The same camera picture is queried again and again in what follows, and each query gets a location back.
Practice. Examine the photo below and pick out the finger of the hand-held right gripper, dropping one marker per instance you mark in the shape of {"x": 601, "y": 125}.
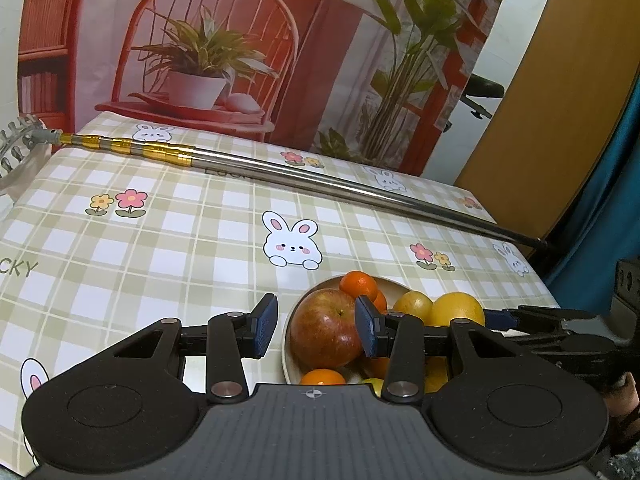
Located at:
{"x": 550, "y": 314}
{"x": 500, "y": 321}

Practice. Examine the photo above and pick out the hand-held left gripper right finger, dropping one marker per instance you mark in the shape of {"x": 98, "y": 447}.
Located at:
{"x": 367, "y": 327}

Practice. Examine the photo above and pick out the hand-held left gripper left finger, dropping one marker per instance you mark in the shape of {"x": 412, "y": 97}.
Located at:
{"x": 264, "y": 327}

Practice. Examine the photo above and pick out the small orange tangerine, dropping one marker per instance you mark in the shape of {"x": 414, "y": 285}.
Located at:
{"x": 381, "y": 302}
{"x": 359, "y": 284}
{"x": 322, "y": 376}

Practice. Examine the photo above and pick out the beige bowl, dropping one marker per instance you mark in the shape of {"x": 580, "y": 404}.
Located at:
{"x": 287, "y": 355}

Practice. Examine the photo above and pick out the large red apple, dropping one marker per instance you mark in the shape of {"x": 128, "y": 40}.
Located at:
{"x": 325, "y": 335}

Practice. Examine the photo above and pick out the large yellow orange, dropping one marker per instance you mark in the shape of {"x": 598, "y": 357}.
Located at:
{"x": 457, "y": 309}

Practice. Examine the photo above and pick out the person's right hand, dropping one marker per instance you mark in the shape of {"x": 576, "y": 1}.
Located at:
{"x": 625, "y": 395}

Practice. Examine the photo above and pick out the teal curtain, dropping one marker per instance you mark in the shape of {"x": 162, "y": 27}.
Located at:
{"x": 600, "y": 220}

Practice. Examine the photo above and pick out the checked bunny tablecloth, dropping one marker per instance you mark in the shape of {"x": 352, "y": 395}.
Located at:
{"x": 175, "y": 240}

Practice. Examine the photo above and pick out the telescopic metal back scratcher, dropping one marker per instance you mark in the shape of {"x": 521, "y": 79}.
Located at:
{"x": 300, "y": 175}

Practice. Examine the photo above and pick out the brown wooden door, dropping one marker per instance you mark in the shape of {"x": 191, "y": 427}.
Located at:
{"x": 550, "y": 110}

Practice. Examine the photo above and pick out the black seat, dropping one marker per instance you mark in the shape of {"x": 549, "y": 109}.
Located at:
{"x": 485, "y": 87}

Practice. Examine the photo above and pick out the wall poster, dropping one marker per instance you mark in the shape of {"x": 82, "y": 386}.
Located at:
{"x": 325, "y": 60}

